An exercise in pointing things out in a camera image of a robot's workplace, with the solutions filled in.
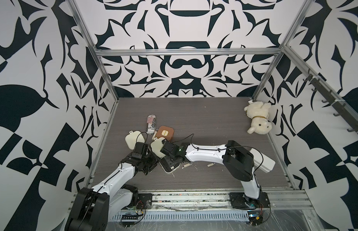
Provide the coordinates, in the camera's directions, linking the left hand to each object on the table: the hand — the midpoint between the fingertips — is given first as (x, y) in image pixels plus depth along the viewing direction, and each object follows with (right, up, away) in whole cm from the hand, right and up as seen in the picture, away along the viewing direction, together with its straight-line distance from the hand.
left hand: (159, 158), depth 87 cm
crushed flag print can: (-7, +20, +12) cm, 24 cm away
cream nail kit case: (+6, -1, -10) cm, 11 cm away
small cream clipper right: (+29, -4, 0) cm, 29 cm away
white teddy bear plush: (+68, +27, +15) cm, 74 cm away
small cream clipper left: (+16, -4, -1) cm, 17 cm away
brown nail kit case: (+3, +14, +10) cm, 17 cm away
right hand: (+5, 0, +1) cm, 5 cm away
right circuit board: (+49, -25, -17) cm, 57 cm away
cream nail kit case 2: (-18, +11, +7) cm, 22 cm away
